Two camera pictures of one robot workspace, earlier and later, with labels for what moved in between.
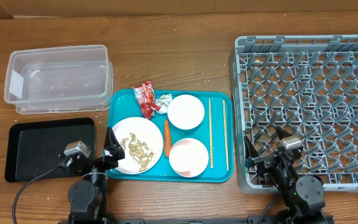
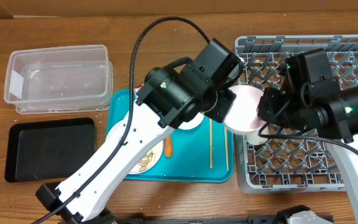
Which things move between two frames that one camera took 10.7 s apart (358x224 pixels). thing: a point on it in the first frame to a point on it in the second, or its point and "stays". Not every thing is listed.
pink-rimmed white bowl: [189, 157] to [242, 117]
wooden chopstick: [224, 111] stays
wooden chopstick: [211, 131] stays
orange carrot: [167, 140] stays
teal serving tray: [174, 136] stays
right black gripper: [266, 161] to [270, 99]
